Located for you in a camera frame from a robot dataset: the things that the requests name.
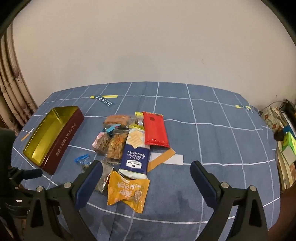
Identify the beige curtain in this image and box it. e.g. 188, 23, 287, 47
0, 25, 38, 134

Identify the red gold toffee tin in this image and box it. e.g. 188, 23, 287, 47
23, 106, 84, 175

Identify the yellow edged clear snack packet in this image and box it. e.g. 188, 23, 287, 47
129, 111, 144, 130

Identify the pink patterned snack packet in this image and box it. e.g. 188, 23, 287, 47
92, 132, 110, 155

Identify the orange white tape marker left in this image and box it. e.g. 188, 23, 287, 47
21, 128, 34, 142

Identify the red snack packet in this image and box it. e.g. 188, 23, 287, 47
143, 111, 170, 148

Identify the orange snack packet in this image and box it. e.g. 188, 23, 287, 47
107, 171, 150, 213

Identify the brown cake snack packet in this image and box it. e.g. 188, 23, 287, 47
103, 114, 131, 126

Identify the orange white tape marker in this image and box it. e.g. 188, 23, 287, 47
147, 149, 184, 172
21, 128, 34, 142

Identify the yellow label tape right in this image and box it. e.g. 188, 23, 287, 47
235, 105, 253, 113

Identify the blue candy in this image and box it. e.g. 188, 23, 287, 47
74, 154, 91, 166

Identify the small blue snack packet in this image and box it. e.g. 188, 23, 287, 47
103, 123, 121, 136

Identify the clear dark seed packet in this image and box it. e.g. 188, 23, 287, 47
95, 161, 114, 195

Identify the clutter pile beside table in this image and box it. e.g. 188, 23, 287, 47
259, 99, 295, 192

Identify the navy white cracker packet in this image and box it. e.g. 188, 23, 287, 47
118, 128, 151, 179

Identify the twisted dough snack packet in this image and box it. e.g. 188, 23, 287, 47
106, 130, 128, 161

